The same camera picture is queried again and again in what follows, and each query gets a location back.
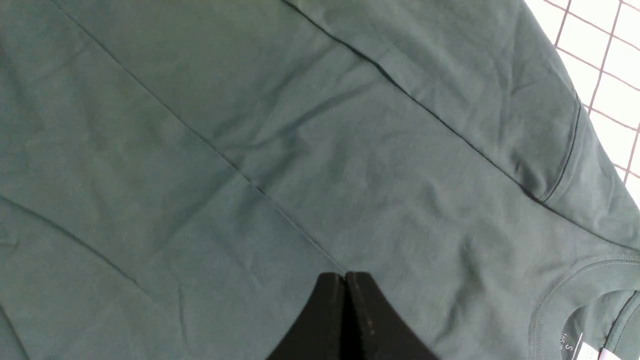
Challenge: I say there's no white grid-pattern tablecloth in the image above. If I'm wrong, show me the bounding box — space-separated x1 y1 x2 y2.
526 0 640 202

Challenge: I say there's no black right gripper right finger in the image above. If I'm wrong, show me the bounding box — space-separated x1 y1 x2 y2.
345 272 437 360

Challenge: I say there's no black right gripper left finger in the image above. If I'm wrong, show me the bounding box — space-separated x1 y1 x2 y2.
268 272 346 360

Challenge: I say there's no green long-sleeve shirt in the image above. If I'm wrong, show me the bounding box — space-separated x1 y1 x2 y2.
0 0 639 360

